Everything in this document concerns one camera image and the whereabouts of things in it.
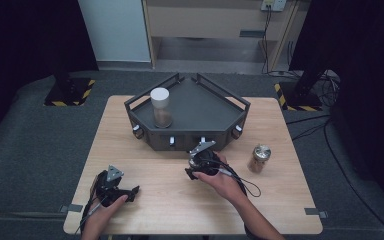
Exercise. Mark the black stand with hazard-striped base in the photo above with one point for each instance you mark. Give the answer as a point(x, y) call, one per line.
point(301, 98)
point(68, 93)

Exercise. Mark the dark curtain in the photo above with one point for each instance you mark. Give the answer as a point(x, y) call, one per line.
point(20, 40)
point(373, 66)

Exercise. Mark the dark grey corner rack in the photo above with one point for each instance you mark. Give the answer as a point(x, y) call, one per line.
point(196, 106)

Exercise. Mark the white panel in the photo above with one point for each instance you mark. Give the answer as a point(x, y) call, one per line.
point(116, 30)

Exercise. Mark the light wooden cabinet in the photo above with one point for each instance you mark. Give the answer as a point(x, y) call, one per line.
point(206, 20)

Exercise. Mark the white-capped spice jar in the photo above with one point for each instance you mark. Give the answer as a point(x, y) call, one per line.
point(161, 100)

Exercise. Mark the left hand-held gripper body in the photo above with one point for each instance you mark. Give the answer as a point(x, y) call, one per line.
point(108, 186)

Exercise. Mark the person's right hand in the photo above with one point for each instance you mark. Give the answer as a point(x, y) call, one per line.
point(226, 186)

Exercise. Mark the grey tape strip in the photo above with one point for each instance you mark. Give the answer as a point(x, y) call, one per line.
point(315, 212)
point(71, 208)

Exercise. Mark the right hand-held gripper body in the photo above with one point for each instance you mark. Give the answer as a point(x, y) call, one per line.
point(206, 161)

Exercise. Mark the silver-lidded jar brown spice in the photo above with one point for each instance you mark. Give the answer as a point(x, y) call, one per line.
point(259, 158)

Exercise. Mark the person's left hand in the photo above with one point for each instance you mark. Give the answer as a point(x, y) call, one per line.
point(103, 216)

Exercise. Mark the white wall power outlet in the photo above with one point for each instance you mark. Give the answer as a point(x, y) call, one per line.
point(274, 4)

